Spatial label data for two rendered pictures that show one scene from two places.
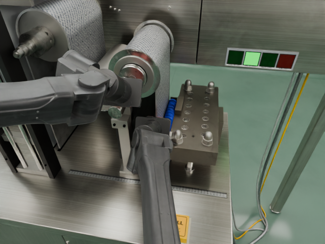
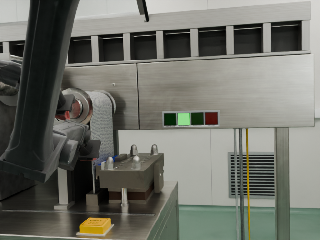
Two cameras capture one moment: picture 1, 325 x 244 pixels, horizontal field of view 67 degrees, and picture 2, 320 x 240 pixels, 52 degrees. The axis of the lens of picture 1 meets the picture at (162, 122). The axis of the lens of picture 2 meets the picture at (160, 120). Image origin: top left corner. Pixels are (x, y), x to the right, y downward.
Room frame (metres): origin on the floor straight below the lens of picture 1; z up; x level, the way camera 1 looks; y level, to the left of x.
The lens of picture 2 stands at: (-0.57, -0.23, 1.26)
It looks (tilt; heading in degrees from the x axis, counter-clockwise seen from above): 3 degrees down; 0
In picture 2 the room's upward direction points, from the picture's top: 2 degrees counter-clockwise
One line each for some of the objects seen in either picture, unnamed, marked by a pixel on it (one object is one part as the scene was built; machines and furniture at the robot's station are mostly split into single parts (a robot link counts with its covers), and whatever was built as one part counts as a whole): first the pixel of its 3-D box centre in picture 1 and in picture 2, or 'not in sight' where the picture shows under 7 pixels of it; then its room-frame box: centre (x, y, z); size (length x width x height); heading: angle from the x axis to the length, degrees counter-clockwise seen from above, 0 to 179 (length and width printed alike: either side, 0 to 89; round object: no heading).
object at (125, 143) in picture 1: (124, 136); (62, 164); (0.58, 0.12, 1.05); 0.06 x 0.05 x 0.31; 170
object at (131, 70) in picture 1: (132, 77); (72, 108); (0.60, 0.08, 1.25); 0.07 x 0.02 x 0.07; 80
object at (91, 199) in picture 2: not in sight; (105, 189); (0.72, 0.00, 0.92); 0.28 x 0.04 x 0.04; 170
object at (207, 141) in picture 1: (208, 137); (136, 162); (0.57, -0.14, 1.05); 0.04 x 0.04 x 0.04
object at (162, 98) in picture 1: (163, 98); (103, 144); (0.72, 0.00, 1.10); 0.23 x 0.01 x 0.18; 170
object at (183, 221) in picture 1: (175, 227); (95, 225); (0.35, -0.04, 0.91); 0.07 x 0.07 x 0.02; 80
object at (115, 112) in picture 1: (115, 111); not in sight; (0.54, 0.13, 1.18); 0.04 x 0.02 x 0.04; 80
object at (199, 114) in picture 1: (196, 118); (135, 167); (0.74, -0.13, 1.00); 0.40 x 0.16 x 0.06; 170
